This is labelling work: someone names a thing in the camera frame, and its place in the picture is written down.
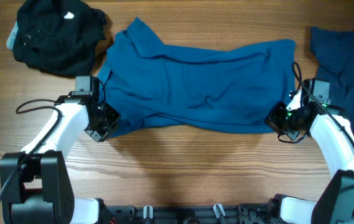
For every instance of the teal blue polo shirt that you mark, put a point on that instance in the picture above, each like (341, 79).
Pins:
(153, 85)

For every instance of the black crumpled garment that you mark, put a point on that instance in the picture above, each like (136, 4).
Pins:
(57, 36)

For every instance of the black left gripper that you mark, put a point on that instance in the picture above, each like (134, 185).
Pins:
(114, 115)

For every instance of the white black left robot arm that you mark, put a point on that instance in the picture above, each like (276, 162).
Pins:
(35, 186)

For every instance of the dark navy shirt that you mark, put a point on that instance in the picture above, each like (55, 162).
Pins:
(334, 52)

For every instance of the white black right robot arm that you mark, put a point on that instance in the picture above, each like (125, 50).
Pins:
(333, 135)

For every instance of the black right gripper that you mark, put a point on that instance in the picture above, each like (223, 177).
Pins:
(272, 120)

